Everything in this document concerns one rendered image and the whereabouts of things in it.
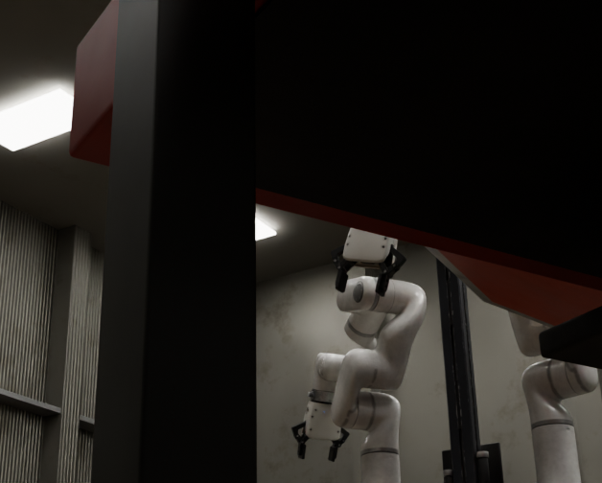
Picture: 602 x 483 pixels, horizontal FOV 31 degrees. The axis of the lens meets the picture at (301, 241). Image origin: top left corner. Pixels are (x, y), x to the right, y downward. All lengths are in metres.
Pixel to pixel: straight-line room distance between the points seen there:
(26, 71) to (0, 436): 4.11
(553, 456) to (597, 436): 9.88
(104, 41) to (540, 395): 1.95
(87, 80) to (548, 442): 1.92
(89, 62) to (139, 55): 0.25
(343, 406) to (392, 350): 0.18
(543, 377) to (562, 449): 0.17
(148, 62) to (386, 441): 2.26
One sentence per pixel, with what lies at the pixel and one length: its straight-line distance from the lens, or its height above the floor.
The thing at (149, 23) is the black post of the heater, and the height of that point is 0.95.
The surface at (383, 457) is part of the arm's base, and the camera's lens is 2.70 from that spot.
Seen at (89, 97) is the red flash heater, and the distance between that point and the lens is 0.73.
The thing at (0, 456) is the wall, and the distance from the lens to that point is 12.58.
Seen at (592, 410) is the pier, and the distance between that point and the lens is 12.47.
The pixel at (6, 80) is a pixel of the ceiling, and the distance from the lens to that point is 11.04.
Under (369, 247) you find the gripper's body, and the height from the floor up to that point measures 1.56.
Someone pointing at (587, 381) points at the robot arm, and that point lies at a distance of 2.54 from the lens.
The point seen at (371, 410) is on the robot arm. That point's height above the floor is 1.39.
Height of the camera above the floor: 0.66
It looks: 25 degrees up
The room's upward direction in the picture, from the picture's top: 1 degrees counter-clockwise
